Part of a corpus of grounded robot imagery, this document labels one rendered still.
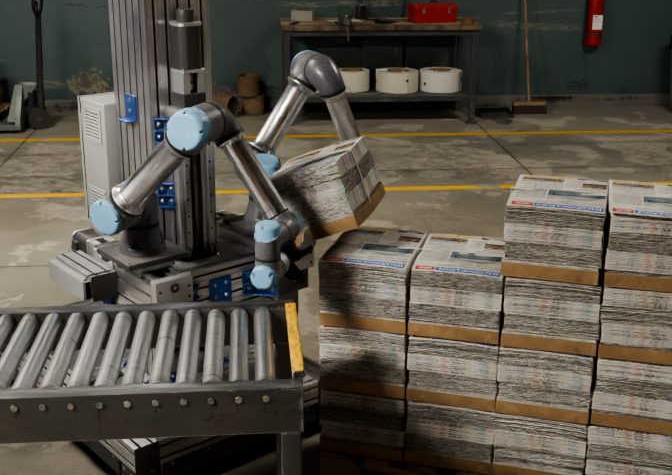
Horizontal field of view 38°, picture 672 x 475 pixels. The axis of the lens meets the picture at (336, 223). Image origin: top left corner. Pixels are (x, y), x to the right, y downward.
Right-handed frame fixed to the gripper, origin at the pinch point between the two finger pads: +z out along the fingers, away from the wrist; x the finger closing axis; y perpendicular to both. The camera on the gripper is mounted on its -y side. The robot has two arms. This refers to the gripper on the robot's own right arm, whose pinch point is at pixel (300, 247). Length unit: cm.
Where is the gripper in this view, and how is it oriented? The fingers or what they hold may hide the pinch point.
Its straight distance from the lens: 311.8
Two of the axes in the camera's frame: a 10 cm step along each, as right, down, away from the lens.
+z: 2.7, -3.0, 9.2
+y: -3.4, -9.2, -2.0
